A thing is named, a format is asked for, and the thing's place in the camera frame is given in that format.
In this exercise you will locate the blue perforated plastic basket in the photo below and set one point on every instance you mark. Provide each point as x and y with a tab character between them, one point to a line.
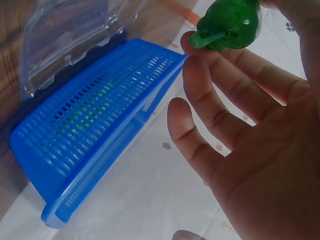
95	130

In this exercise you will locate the person's right hand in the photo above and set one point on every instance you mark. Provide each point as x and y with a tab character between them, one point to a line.
275	155

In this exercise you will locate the clear plastic clamshell container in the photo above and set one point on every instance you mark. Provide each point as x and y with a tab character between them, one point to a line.
72	37

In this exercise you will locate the green round plastic toy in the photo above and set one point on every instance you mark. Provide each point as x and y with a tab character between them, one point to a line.
230	25

